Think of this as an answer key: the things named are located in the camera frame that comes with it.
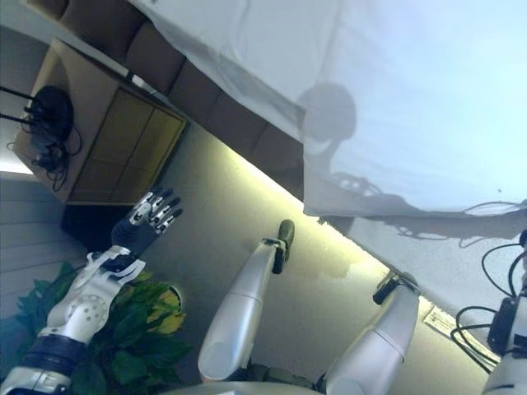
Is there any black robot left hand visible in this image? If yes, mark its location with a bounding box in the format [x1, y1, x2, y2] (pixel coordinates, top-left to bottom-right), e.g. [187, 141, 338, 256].
[109, 186, 185, 260]

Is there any white duvet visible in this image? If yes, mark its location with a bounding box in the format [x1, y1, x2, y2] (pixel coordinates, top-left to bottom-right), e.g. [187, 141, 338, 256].
[296, 0, 527, 223]

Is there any wooden nightstand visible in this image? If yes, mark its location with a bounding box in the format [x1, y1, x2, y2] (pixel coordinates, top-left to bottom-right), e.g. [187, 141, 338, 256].
[7, 36, 190, 248]

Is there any green leafy plant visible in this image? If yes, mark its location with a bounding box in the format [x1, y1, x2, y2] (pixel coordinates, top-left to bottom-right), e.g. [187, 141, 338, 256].
[16, 263, 194, 395]

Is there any silver robot left leg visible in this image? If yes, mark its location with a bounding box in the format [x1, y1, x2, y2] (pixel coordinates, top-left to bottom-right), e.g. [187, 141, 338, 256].
[197, 237, 289, 386]

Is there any silver robot leg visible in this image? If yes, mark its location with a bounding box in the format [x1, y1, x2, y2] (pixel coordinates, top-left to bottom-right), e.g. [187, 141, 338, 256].
[197, 237, 289, 386]
[324, 274, 421, 395]

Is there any olive robot left foot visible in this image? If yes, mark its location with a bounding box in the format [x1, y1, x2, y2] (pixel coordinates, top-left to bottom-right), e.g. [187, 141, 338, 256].
[276, 219, 296, 253]

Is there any silver robot torso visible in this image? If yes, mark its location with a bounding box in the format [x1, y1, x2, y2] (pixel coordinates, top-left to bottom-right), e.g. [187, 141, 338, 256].
[160, 361, 330, 395]

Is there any mattress with white sheet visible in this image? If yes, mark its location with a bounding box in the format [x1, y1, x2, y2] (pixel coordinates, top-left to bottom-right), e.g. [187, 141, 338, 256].
[123, 0, 343, 145]

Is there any silver robot right leg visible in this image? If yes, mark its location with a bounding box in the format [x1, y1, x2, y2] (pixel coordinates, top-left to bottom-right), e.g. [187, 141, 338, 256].
[324, 274, 421, 395]

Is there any thin white top sheet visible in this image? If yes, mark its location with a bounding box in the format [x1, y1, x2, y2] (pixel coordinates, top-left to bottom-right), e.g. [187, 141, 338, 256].
[316, 205, 527, 330]

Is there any white floor label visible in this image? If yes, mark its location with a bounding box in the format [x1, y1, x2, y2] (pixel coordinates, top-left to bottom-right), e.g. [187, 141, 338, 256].
[423, 310, 458, 334]

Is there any white plug with cable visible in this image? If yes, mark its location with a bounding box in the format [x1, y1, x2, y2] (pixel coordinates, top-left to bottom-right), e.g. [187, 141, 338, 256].
[92, 57, 166, 98]

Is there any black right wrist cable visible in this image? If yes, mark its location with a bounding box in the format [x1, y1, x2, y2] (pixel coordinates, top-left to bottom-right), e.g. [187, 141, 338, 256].
[450, 242, 527, 367]

